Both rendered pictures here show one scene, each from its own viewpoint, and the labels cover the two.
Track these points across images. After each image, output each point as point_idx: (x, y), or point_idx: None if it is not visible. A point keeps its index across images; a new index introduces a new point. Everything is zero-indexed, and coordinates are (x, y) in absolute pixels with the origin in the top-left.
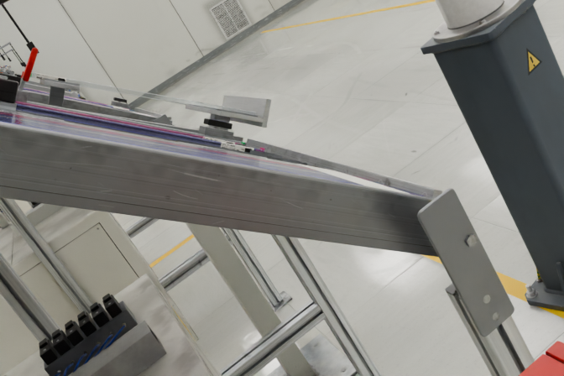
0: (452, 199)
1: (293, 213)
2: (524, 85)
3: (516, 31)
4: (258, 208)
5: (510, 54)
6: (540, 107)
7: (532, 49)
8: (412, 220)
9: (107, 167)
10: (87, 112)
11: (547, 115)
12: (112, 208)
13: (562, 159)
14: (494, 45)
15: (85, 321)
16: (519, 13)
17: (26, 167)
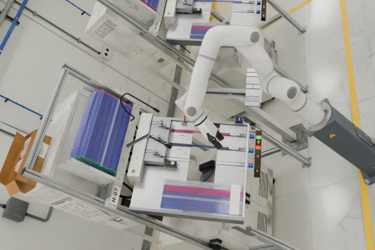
0: (238, 227)
1: (213, 220)
2: (327, 141)
3: (323, 130)
4: (207, 219)
5: (320, 136)
6: (335, 144)
7: (332, 133)
8: (236, 221)
9: (183, 216)
10: (210, 89)
11: (339, 145)
12: (185, 218)
13: (347, 153)
14: (313, 135)
15: (206, 166)
16: (323, 129)
17: (172, 215)
